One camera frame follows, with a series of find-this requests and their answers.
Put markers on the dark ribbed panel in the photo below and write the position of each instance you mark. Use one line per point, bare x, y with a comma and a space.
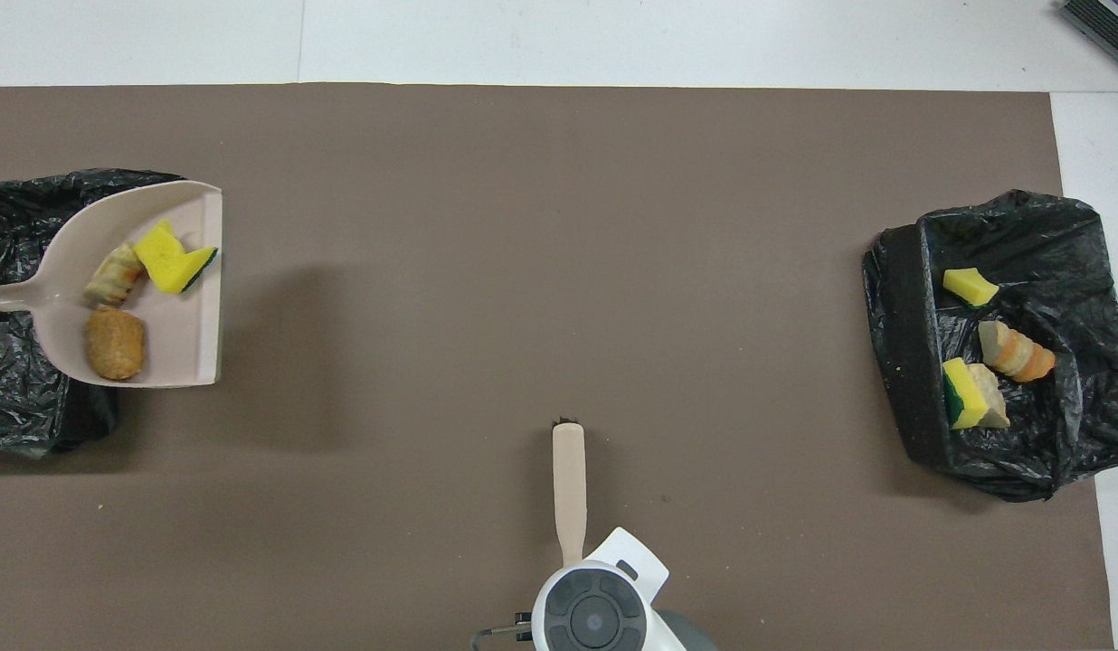
1106, 27

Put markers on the pale bread chunk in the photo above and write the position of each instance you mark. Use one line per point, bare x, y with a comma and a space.
995, 405
114, 274

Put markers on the black bag-lined trash bin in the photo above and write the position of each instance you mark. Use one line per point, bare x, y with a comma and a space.
903, 362

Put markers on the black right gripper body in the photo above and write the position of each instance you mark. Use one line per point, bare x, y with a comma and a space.
525, 627

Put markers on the small yellow sponge piece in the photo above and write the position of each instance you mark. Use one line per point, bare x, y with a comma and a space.
971, 287
961, 396

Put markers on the brown table mat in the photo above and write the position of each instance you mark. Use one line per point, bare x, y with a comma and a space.
523, 271

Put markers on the striped orange bread piece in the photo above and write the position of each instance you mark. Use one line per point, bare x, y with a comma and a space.
1020, 353

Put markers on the beige hand brush black bristles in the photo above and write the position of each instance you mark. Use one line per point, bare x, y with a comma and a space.
569, 479

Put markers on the beige plastic dustpan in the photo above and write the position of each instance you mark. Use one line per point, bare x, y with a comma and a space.
179, 344

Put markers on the pink bin with black bag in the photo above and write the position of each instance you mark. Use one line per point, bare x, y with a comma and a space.
25, 416

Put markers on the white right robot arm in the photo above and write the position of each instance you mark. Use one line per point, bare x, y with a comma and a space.
631, 561

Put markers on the large notched yellow sponge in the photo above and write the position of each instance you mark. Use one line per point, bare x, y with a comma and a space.
165, 258

